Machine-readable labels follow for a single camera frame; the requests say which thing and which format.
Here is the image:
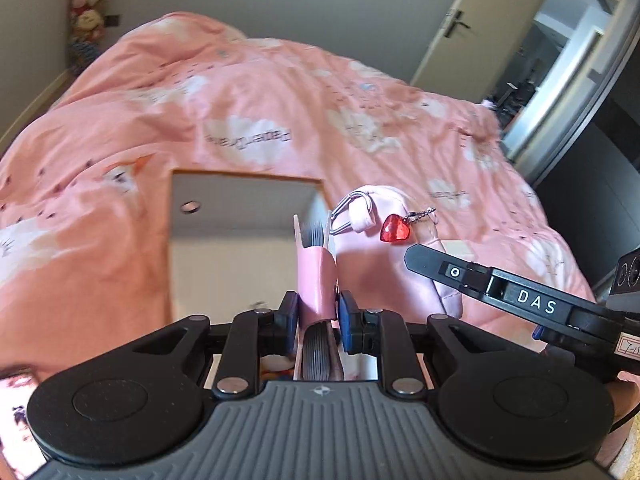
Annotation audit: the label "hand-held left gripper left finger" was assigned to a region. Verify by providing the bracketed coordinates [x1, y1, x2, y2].
[120, 291, 301, 402]

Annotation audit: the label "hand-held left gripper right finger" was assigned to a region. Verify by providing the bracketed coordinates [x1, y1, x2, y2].
[336, 291, 521, 401]

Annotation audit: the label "pink satin pouch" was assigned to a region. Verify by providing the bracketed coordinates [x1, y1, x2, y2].
[327, 185, 465, 322]

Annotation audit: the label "white cardboard box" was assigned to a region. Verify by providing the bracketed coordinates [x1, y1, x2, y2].
[169, 170, 332, 322]

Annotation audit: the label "person's right forearm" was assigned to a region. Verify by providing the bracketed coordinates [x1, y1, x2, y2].
[595, 370, 640, 473]

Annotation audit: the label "red heart charm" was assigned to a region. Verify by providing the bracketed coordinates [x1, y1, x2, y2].
[380, 213, 412, 245]

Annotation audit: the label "silver carabiner clip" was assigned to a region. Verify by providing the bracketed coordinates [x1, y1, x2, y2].
[327, 191, 377, 236]

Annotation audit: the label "dark wardrobe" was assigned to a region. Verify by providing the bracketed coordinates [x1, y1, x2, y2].
[532, 102, 640, 302]

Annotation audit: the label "pink printed blanket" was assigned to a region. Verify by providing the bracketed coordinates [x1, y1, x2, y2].
[0, 12, 597, 378]

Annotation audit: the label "cream room door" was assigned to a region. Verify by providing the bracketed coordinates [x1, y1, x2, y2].
[410, 0, 562, 107]

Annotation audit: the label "hanging plush toys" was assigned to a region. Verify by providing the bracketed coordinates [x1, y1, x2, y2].
[69, 0, 114, 45]

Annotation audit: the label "silver sliding door frame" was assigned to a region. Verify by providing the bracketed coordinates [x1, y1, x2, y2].
[500, 0, 640, 183]

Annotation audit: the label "dark door handle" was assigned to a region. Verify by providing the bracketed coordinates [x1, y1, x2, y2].
[442, 8, 471, 39]

